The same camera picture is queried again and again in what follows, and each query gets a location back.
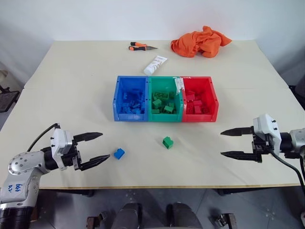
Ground dark chair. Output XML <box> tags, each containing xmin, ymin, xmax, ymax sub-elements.
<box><xmin>288</xmin><ymin>75</ymin><xmax>305</xmax><ymax>108</ymax></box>

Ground brown table foot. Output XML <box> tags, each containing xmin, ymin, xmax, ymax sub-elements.
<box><xmin>209</xmin><ymin>210</ymin><xmax>237</xmax><ymax>229</ymax></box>
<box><xmin>86</xmin><ymin>210</ymin><xmax>108</xmax><ymax>229</ymax></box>

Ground red plastic bin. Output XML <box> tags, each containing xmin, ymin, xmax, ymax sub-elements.
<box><xmin>180</xmin><ymin>76</ymin><xmax>219</xmax><ymax>123</ymax></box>

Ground long green toy block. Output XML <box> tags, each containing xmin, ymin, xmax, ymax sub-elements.
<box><xmin>153</xmin><ymin>92</ymin><xmax>171</xmax><ymax>101</ymax></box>

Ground blue plastic bin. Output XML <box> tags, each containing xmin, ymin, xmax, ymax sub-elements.
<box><xmin>112</xmin><ymin>75</ymin><xmax>150</xmax><ymax>122</ymax></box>

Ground green plastic bin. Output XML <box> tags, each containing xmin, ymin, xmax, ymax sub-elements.
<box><xmin>147</xmin><ymin>76</ymin><xmax>184</xmax><ymax>123</ymax></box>

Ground white squeeze tube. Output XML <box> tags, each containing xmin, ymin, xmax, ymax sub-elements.
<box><xmin>143</xmin><ymin>55</ymin><xmax>168</xmax><ymax>75</ymax></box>

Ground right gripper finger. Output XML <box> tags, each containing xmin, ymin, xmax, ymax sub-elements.
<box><xmin>220</xmin><ymin>150</ymin><xmax>258</xmax><ymax>163</ymax></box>
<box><xmin>220</xmin><ymin>126</ymin><xmax>254</xmax><ymax>137</ymax></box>

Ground black wire rack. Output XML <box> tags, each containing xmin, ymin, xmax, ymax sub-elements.
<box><xmin>0</xmin><ymin>69</ymin><xmax>21</xmax><ymax>113</ymax></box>

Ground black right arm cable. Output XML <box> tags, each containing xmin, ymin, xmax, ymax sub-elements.
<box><xmin>270</xmin><ymin>148</ymin><xmax>305</xmax><ymax>189</ymax></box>

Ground orange black handled pliers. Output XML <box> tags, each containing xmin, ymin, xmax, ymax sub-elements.
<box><xmin>128</xmin><ymin>42</ymin><xmax>159</xmax><ymax>52</ymax></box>

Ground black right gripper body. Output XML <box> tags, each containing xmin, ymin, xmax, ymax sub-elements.
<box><xmin>251</xmin><ymin>133</ymin><xmax>272</xmax><ymax>164</ymax></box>

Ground crumpled orange cloth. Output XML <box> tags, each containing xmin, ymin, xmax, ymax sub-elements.
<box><xmin>170</xmin><ymin>25</ymin><xmax>233</xmax><ymax>59</ymax></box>

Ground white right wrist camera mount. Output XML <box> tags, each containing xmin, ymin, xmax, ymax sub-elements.
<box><xmin>252</xmin><ymin>114</ymin><xmax>283</xmax><ymax>153</ymax></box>

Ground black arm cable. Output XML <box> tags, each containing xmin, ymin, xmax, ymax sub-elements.
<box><xmin>270</xmin><ymin>148</ymin><xmax>305</xmax><ymax>189</ymax></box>
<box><xmin>26</xmin><ymin>123</ymin><xmax>60</xmax><ymax>153</ymax></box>

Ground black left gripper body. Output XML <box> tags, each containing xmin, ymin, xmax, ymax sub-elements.
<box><xmin>61</xmin><ymin>139</ymin><xmax>83</xmax><ymax>171</ymax></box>

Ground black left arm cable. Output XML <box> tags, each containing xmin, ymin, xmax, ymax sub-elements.
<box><xmin>26</xmin><ymin>123</ymin><xmax>60</xmax><ymax>153</ymax></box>

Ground white torn bin label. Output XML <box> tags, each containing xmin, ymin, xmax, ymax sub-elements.
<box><xmin>173</xmin><ymin>76</ymin><xmax>185</xmax><ymax>96</ymax></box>

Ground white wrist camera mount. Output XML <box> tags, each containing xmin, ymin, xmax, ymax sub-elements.
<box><xmin>50</xmin><ymin>128</ymin><xmax>73</xmax><ymax>171</ymax></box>
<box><xmin>252</xmin><ymin>114</ymin><xmax>283</xmax><ymax>153</ymax></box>

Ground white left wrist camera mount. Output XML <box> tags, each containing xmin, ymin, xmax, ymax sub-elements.
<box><xmin>50</xmin><ymin>128</ymin><xmax>73</xmax><ymax>171</ymax></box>

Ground black table frame bar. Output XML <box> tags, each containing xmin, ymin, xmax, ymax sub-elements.
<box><xmin>217</xmin><ymin>187</ymin><xmax>263</xmax><ymax>197</ymax></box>

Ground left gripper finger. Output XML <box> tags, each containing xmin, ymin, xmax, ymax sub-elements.
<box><xmin>80</xmin><ymin>154</ymin><xmax>111</xmax><ymax>172</ymax></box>
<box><xmin>73</xmin><ymin>132</ymin><xmax>104</xmax><ymax>144</ymax></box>

